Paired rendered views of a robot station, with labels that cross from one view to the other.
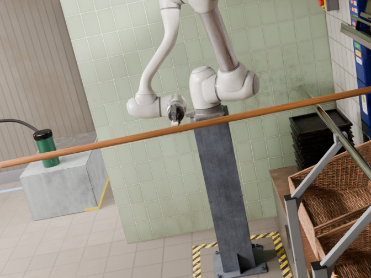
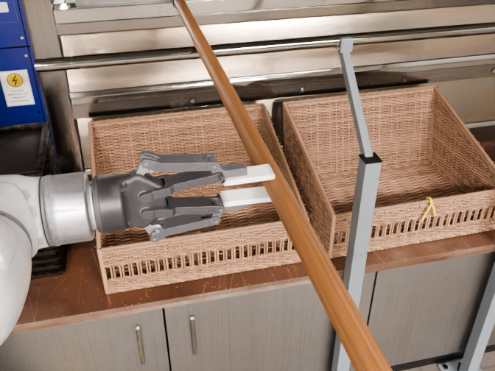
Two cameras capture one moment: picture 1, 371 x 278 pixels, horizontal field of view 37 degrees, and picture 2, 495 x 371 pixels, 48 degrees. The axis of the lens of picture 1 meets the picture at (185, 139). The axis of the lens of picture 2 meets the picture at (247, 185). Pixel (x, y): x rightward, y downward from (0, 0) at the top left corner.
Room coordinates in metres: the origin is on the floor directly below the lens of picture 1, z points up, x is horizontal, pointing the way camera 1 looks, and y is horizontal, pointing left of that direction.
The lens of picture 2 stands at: (2.55, 0.62, 1.61)
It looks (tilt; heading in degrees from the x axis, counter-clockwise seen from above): 34 degrees down; 253
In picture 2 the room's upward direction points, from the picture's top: straight up
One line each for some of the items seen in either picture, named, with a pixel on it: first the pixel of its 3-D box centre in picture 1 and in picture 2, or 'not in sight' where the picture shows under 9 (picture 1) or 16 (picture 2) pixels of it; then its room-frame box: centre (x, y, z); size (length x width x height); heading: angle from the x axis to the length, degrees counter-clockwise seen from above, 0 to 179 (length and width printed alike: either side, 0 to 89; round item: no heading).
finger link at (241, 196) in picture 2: not in sight; (247, 196); (2.36, 0.03, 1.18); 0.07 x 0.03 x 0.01; 176
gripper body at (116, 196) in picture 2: (175, 116); (130, 200); (2.52, 0.02, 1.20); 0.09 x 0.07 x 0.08; 176
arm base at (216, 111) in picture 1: (204, 110); not in sight; (3.07, -0.14, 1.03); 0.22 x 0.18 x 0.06; 86
